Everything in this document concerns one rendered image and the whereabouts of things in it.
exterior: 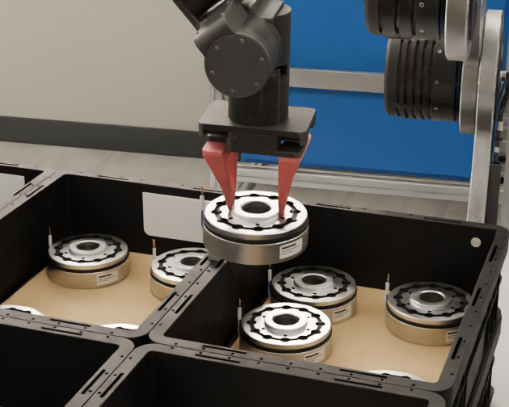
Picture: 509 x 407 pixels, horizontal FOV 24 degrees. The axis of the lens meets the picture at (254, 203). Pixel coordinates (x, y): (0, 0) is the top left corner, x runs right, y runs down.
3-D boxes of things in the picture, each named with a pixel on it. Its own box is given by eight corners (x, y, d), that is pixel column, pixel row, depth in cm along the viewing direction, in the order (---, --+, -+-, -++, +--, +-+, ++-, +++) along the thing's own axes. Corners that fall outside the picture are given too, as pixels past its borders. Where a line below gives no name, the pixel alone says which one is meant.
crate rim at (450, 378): (272, 212, 150) (272, 195, 149) (510, 245, 141) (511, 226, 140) (142, 362, 115) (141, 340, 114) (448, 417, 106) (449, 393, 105)
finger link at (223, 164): (274, 228, 112) (276, 136, 108) (201, 220, 113) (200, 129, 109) (287, 199, 118) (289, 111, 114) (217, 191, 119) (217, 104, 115)
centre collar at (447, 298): (418, 288, 140) (418, 283, 140) (457, 296, 138) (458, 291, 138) (403, 305, 136) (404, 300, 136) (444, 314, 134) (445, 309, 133)
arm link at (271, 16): (296, -9, 108) (236, -13, 109) (283, 11, 102) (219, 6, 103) (294, 63, 111) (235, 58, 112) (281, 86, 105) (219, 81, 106)
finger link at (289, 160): (297, 230, 111) (300, 138, 107) (224, 223, 113) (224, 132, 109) (309, 201, 117) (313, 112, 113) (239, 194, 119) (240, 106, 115)
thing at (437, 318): (404, 279, 143) (405, 274, 143) (485, 295, 139) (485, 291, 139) (374, 313, 135) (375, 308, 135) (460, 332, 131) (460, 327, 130)
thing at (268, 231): (218, 191, 121) (218, 186, 120) (315, 202, 119) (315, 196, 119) (192, 233, 112) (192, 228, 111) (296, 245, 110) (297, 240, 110)
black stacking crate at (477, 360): (272, 281, 153) (273, 200, 149) (502, 316, 144) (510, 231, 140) (148, 444, 118) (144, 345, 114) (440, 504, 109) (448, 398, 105)
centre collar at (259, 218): (237, 199, 118) (237, 194, 117) (285, 205, 117) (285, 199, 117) (225, 220, 113) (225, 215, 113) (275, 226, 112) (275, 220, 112)
